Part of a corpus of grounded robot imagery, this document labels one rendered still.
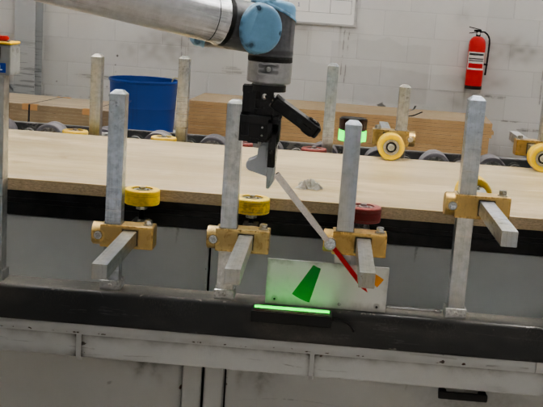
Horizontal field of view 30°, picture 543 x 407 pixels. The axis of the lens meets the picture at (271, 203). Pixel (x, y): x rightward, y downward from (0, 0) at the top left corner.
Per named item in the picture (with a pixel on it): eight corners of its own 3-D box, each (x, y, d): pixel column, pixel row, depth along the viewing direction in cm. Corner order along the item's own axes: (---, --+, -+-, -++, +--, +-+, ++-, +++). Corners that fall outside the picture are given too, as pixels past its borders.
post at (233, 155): (230, 320, 221) (244, 100, 212) (214, 318, 221) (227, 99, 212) (232, 315, 224) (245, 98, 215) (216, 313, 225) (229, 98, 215)
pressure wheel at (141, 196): (165, 237, 231) (167, 188, 229) (136, 241, 226) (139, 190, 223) (143, 230, 237) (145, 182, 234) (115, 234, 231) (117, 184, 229)
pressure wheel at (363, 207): (377, 259, 225) (382, 208, 222) (342, 256, 225) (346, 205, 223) (376, 250, 232) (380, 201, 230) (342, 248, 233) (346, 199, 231)
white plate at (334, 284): (385, 313, 218) (389, 268, 216) (264, 303, 219) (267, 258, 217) (385, 312, 218) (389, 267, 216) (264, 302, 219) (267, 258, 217)
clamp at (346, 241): (385, 258, 216) (387, 235, 215) (322, 253, 216) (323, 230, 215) (384, 252, 221) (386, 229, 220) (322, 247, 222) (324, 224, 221)
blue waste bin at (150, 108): (168, 176, 771) (173, 80, 757) (95, 169, 778) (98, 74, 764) (185, 165, 828) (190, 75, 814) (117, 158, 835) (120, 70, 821)
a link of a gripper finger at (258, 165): (245, 186, 209) (247, 141, 207) (273, 188, 209) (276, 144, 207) (243, 188, 206) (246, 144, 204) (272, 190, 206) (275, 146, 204)
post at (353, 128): (343, 341, 220) (362, 121, 211) (327, 339, 221) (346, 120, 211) (343, 336, 224) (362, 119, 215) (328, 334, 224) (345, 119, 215)
